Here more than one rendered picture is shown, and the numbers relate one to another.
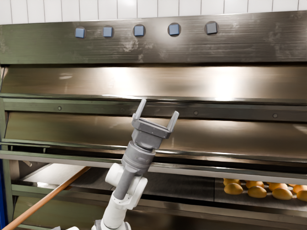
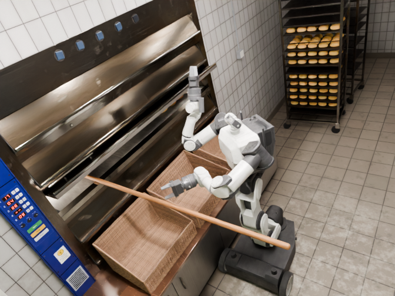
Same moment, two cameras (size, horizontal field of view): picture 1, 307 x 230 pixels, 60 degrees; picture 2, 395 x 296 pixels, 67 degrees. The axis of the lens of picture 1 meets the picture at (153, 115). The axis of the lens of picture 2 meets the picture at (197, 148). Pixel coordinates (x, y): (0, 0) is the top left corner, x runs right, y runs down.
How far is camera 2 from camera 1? 1.74 m
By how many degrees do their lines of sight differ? 60
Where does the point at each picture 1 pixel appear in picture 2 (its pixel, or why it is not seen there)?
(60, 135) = (83, 144)
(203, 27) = (131, 19)
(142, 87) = (118, 74)
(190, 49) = (130, 36)
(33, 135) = (63, 161)
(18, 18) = not seen: outside the picture
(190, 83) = (139, 57)
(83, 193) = (114, 170)
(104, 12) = (70, 30)
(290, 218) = not seen: hidden behind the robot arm
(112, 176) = (194, 107)
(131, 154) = (197, 91)
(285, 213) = not seen: hidden behind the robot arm
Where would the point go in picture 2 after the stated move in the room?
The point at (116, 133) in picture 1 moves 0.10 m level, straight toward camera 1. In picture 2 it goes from (116, 114) to (128, 113)
